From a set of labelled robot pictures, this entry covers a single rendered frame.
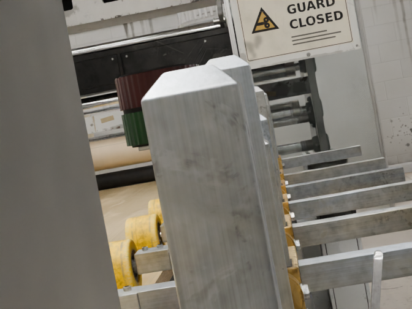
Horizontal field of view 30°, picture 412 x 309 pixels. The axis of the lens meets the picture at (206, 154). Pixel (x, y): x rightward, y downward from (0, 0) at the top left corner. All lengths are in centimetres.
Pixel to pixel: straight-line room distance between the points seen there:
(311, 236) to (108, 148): 215
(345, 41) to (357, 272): 229
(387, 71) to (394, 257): 869
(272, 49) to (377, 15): 652
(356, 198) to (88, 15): 232
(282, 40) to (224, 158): 279
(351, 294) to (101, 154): 116
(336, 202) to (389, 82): 820
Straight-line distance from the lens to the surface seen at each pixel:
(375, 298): 57
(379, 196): 133
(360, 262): 83
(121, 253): 109
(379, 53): 950
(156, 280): 119
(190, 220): 27
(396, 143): 953
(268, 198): 52
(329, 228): 108
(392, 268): 84
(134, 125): 52
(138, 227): 133
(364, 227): 108
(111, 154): 316
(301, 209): 132
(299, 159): 232
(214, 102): 27
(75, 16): 349
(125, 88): 52
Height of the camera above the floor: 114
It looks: 3 degrees down
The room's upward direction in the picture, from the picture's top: 10 degrees counter-clockwise
